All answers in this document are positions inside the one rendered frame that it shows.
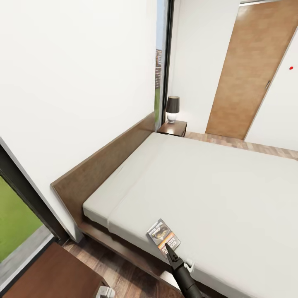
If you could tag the fixed window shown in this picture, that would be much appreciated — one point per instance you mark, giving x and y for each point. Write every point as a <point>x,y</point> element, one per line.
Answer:
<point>27,225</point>
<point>164,26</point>

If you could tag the table lamp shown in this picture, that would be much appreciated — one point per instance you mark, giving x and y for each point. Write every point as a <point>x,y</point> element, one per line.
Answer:
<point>172,107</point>

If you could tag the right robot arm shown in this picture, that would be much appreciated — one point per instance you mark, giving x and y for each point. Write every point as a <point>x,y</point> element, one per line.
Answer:
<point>182,274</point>

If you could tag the bed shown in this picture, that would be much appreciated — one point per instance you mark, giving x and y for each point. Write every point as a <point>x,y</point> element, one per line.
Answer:
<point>235,211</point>

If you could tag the sliding door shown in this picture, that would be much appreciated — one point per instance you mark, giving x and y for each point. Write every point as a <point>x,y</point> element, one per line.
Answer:
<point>261,35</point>

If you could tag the hardback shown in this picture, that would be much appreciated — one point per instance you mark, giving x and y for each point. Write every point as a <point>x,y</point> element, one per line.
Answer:
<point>161,234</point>

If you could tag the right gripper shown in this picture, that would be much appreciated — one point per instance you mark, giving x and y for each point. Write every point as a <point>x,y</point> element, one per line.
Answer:
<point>180,273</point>

